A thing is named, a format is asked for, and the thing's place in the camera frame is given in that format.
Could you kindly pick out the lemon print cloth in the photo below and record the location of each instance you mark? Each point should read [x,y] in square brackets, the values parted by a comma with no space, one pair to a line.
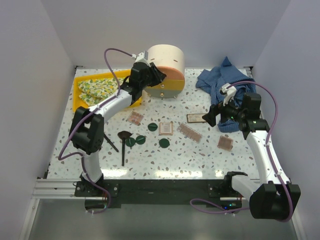
[93,91]

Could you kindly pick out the yellow plastic tray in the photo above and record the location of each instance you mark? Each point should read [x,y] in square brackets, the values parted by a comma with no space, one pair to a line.
[77,102]

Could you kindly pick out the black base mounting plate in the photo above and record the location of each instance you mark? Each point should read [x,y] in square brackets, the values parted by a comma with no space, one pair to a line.
[169,192]

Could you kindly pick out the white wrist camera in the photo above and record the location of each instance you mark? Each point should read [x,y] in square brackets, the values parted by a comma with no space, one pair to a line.
[228,92]
[141,57]

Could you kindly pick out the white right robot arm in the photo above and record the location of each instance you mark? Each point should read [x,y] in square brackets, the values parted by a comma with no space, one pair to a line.
[275,197]

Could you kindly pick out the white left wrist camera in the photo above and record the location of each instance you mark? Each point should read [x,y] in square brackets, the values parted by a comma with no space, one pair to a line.
[141,57]

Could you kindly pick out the black fan makeup brush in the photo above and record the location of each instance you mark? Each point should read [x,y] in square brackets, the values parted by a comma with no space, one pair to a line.
[123,135]

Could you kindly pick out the black thin makeup brush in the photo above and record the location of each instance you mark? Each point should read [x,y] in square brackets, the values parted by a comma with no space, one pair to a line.
[110,142]

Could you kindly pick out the round cream drawer organizer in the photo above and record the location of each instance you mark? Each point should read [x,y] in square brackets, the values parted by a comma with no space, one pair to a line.
[170,60]

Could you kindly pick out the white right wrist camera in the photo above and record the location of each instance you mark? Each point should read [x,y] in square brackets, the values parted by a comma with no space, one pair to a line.
[228,92]

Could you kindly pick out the long brown labelled palette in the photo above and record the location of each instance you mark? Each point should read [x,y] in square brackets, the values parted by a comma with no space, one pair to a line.
[195,118]

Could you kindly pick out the small brown square palette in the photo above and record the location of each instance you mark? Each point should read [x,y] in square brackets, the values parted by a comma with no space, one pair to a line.
[225,143]

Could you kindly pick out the nine-pan orange eyeshadow palette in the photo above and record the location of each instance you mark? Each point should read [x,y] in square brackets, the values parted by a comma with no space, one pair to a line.
[135,118]

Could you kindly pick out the square peach compact labelled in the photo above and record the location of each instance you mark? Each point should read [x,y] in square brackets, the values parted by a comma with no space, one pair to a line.
[165,128]

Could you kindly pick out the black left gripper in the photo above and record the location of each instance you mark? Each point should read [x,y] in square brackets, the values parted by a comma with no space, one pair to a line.
[158,76]

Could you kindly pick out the green powder puff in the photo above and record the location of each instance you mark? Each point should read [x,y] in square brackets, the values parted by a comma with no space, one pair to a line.
[140,139]
[152,127]
[164,143]
[130,142]

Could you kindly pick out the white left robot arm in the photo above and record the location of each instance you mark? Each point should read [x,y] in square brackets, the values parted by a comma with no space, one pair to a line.
[87,129]

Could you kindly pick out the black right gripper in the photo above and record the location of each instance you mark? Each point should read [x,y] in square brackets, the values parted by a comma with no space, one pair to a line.
[215,110]

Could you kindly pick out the long clear brown eyeshadow palette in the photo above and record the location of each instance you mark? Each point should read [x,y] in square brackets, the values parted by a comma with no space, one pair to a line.
[189,133]

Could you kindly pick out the blue checkered cloth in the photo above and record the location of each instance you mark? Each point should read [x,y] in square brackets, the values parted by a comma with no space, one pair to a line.
[212,81]

